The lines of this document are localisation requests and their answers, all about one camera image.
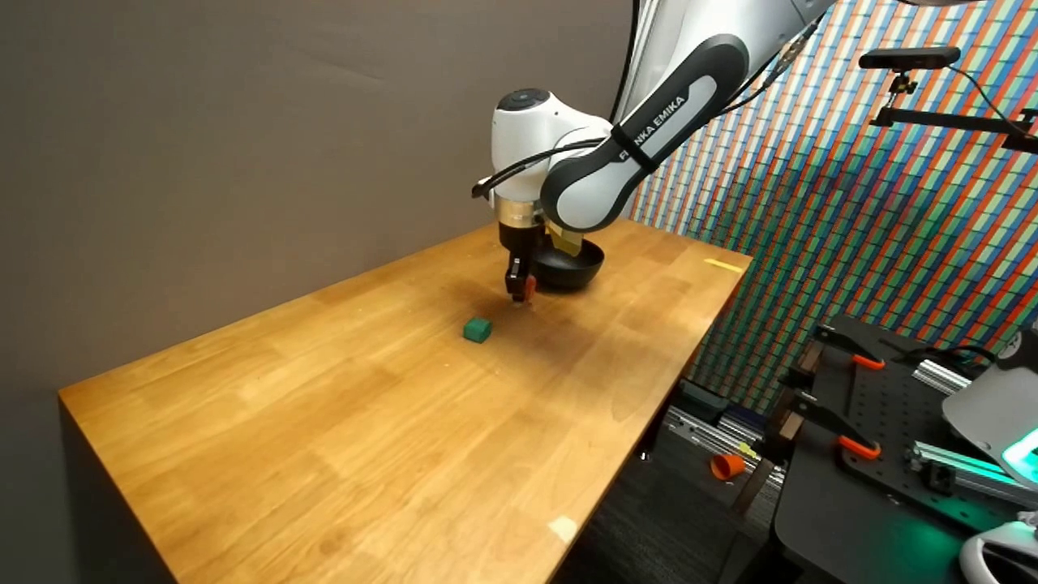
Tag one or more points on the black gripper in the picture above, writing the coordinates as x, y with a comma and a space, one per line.
519, 245

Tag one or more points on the green block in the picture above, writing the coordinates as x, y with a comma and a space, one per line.
476, 329

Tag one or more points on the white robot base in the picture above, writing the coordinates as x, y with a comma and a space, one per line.
998, 414

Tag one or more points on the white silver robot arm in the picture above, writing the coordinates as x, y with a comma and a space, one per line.
561, 172

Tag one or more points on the black bowl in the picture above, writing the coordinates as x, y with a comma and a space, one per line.
559, 270

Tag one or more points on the wooden table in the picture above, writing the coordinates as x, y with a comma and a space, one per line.
350, 435

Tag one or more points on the yellow tape strip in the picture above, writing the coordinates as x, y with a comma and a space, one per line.
730, 267

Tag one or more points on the aluminium extrusion rails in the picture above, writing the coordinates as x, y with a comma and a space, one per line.
718, 426

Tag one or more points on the orange plastic cup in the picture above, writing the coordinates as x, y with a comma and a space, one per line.
728, 464

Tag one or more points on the colourful patterned backdrop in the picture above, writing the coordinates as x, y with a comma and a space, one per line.
911, 229

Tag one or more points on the orange black clamp far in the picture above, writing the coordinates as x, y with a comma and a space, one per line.
817, 343

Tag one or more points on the orange black clamp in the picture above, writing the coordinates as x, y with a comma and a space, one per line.
802, 409
817, 343

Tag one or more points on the orange black clamp near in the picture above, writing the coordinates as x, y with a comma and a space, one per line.
802, 409

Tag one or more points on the black perforated breadboard table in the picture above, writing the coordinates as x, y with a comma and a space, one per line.
879, 520

